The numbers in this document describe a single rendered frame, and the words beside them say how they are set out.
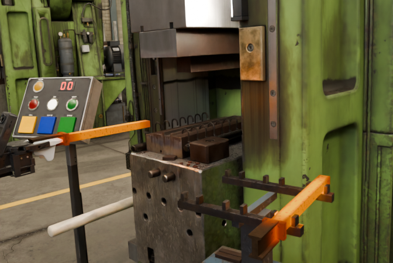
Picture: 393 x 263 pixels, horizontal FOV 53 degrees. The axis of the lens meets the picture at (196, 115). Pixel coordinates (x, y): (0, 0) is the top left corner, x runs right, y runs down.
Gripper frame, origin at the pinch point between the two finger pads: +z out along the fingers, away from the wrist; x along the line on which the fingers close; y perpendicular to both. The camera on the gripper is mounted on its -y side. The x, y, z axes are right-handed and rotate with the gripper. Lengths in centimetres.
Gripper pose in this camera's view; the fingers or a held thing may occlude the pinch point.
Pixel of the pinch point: (56, 138)
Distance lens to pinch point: 120.3
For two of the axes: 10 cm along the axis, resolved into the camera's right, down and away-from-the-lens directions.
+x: 7.2, 0.9, -6.9
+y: 0.5, 9.8, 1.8
